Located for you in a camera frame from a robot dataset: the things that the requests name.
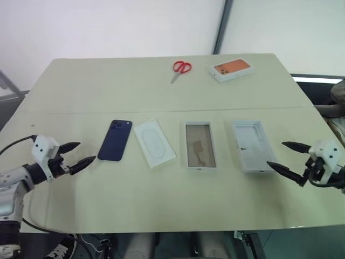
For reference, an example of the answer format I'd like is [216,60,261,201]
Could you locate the black white sneaker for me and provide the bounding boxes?
[46,233,78,259]

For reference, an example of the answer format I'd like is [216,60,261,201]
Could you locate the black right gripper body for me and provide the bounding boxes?
[301,156,325,187]

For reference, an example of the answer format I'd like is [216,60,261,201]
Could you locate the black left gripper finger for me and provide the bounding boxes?
[67,155,97,176]
[59,141,81,155]

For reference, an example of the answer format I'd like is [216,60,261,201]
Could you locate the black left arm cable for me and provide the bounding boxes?
[0,135,37,156]

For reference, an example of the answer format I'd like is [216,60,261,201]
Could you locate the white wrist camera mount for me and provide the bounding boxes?
[308,139,342,182]
[31,135,61,182]

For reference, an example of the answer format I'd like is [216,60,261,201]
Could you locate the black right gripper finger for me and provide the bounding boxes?
[266,160,307,188]
[281,141,311,154]

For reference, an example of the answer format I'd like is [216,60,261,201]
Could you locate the small black stand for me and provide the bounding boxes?
[99,236,113,259]

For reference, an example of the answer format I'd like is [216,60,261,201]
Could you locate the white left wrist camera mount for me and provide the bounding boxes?
[31,135,61,182]

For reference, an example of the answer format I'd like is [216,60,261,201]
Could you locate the beige fabric bag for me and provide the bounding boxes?
[327,117,345,148]

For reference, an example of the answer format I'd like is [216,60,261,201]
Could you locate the white paper insert tray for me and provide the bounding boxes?
[133,118,177,169]

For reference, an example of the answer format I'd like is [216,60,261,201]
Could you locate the white box with orange phone print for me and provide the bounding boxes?
[207,58,257,84]

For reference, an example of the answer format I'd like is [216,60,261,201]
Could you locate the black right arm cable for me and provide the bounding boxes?
[308,175,345,189]

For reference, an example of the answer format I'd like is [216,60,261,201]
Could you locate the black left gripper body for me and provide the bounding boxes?
[48,154,72,180]

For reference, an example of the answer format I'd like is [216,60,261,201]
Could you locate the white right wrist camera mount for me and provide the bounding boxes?
[308,139,342,182]

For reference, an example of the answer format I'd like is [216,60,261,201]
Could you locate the grey brown garment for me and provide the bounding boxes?
[314,80,345,118]

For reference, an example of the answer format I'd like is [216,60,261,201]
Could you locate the grey left robot leg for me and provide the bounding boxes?
[126,232,157,259]

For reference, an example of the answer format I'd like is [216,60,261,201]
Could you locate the white box tray brown inside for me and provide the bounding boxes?
[185,121,219,174]

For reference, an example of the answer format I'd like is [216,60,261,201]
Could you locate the metal table clamp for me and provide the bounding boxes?
[233,230,266,259]

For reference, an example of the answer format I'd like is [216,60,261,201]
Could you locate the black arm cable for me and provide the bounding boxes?
[308,175,345,189]
[0,135,37,156]

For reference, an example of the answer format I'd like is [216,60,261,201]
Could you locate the white plastic box tray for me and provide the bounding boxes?
[232,120,277,174]

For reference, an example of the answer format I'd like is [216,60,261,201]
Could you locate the dark blue smartphone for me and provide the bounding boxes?
[97,119,134,162]

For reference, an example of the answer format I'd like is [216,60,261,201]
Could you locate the red handled scissors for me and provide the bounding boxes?
[170,60,193,85]

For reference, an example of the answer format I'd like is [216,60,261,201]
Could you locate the thin black trailing cable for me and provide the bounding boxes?
[21,216,81,236]

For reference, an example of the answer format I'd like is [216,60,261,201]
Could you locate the grey metal frame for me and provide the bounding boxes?
[0,69,30,101]

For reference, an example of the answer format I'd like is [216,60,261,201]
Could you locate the dark metal pole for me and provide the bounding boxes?
[211,0,234,55]

